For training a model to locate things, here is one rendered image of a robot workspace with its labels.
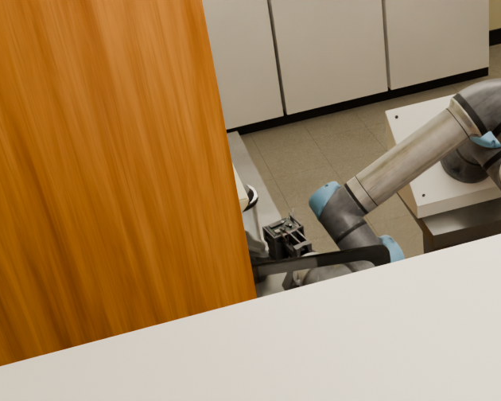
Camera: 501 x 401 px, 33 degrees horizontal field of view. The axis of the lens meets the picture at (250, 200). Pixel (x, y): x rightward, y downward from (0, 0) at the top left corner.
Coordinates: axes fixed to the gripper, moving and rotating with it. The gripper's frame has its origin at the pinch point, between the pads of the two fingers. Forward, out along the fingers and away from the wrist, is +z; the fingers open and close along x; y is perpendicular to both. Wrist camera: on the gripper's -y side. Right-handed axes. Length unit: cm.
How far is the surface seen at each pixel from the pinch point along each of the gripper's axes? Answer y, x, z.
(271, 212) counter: -22.0, -18.0, 31.5
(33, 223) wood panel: 49, 51, -40
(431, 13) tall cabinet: -78, -215, 212
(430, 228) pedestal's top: -20.0, -45.6, -2.2
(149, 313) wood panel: 29, 40, -44
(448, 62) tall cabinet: -109, -224, 208
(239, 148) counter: -24, -29, 71
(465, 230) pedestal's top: -20, -52, -8
